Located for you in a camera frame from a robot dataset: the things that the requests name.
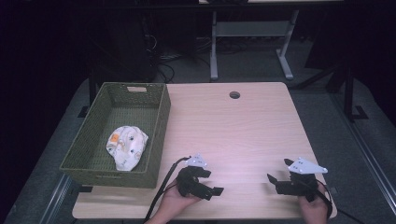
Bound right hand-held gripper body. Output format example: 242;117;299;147
275;156;329;203

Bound grey metal table frame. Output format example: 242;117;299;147
209;8;300;82

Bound white printed cloth hat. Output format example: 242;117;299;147
106;125;149;172

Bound person's right hand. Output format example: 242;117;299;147
297;182;330;224

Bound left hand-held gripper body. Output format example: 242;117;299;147
176;152;217;202

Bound black floor cables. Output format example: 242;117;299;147
146;31;213;84

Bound black metal stand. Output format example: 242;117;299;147
341;60;370;123

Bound green woven basket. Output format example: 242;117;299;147
59;81;172;189

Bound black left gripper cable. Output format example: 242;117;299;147
143;156;191;224

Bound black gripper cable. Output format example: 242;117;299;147
316;178;366;224
143;156;191;224

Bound aluminium floor rail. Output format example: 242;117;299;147
38;173;73;224
329;91;396;217

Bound person's left hand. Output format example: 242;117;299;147
155;186;202;220

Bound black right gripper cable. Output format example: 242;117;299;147
316;178;366;224

